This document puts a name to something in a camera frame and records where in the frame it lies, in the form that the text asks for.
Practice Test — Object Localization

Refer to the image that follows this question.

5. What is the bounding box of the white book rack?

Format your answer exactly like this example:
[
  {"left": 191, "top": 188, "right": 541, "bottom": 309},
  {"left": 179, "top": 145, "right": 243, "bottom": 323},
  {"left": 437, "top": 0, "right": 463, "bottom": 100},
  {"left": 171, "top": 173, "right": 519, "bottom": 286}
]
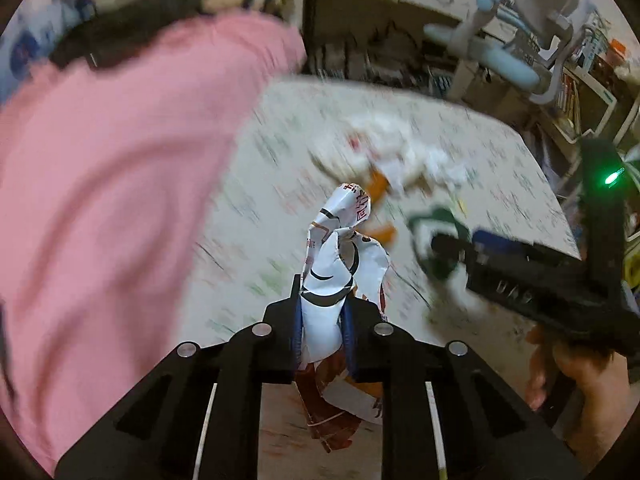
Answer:
[{"left": 545, "top": 10, "right": 618, "bottom": 141}]

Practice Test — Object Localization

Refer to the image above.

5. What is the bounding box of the blue grey desk chair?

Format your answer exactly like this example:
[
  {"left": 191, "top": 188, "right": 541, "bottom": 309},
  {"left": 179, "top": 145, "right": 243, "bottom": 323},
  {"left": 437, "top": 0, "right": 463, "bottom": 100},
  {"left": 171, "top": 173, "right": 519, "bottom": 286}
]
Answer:
[{"left": 424, "top": 0, "right": 588, "bottom": 106}]

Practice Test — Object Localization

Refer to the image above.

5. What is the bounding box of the green blue paper packet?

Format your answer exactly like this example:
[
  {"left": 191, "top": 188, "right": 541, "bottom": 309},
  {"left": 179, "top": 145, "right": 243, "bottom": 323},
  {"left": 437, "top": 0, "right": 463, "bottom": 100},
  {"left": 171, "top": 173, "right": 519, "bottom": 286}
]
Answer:
[{"left": 406, "top": 206, "right": 476, "bottom": 286}]

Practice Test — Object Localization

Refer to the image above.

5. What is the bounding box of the pink blanket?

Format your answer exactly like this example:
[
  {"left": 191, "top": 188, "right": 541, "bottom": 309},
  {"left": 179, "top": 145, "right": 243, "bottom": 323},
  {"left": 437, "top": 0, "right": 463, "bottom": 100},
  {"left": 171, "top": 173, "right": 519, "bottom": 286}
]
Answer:
[{"left": 0, "top": 12, "right": 307, "bottom": 476}]

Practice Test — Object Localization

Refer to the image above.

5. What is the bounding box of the person's right hand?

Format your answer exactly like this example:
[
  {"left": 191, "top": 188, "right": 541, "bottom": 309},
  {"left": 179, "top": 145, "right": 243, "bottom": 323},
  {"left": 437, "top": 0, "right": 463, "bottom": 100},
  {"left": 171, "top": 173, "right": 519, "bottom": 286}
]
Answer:
[{"left": 525, "top": 325, "right": 633, "bottom": 466}]

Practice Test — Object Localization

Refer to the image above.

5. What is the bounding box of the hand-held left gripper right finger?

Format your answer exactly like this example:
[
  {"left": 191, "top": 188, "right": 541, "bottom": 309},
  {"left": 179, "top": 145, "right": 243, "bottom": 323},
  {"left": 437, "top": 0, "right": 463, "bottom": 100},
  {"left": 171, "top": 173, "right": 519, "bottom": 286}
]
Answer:
[{"left": 342, "top": 300, "right": 583, "bottom": 480}]

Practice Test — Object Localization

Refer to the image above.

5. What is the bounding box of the white plastic bag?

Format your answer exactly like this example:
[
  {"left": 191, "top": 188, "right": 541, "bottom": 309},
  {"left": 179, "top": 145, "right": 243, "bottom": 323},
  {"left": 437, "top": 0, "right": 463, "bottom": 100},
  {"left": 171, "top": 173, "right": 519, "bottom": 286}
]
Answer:
[{"left": 350, "top": 130, "right": 468, "bottom": 195}]

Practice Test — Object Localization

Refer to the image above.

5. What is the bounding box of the black jacket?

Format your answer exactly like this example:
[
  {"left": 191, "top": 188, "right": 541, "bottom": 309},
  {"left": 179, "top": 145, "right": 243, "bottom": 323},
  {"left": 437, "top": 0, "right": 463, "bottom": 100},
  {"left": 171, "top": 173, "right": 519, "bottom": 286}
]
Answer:
[{"left": 47, "top": 0, "right": 221, "bottom": 71}]

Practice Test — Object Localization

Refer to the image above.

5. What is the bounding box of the pink whale print curtain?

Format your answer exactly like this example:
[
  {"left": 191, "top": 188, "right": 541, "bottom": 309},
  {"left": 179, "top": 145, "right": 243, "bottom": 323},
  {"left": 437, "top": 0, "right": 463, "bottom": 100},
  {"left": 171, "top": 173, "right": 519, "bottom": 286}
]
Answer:
[{"left": 0, "top": 0, "right": 101, "bottom": 106}]

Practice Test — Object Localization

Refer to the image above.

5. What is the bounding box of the white tissue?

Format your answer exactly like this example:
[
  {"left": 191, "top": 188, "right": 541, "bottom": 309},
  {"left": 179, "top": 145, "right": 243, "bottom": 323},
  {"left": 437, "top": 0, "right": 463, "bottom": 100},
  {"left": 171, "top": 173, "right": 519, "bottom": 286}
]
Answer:
[{"left": 345, "top": 112, "right": 416, "bottom": 137}]

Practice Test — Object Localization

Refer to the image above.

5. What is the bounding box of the red snack wrapper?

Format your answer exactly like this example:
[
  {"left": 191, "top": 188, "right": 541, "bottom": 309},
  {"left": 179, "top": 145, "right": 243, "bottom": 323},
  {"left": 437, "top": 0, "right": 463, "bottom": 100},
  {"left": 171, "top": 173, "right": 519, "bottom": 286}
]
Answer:
[{"left": 297, "top": 182, "right": 391, "bottom": 456}]

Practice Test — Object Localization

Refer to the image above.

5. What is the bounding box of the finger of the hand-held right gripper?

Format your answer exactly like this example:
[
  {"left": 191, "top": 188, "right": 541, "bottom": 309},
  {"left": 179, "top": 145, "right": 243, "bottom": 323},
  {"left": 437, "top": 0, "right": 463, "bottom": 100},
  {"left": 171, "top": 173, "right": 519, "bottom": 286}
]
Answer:
[
  {"left": 430, "top": 232, "right": 481, "bottom": 273},
  {"left": 471, "top": 229, "right": 586, "bottom": 266}
]

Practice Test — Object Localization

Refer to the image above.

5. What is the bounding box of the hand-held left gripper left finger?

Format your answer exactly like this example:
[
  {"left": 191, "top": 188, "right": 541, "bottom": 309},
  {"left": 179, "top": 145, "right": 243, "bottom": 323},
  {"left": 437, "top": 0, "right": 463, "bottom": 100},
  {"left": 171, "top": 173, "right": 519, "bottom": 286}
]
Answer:
[{"left": 54, "top": 274, "right": 306, "bottom": 480}]

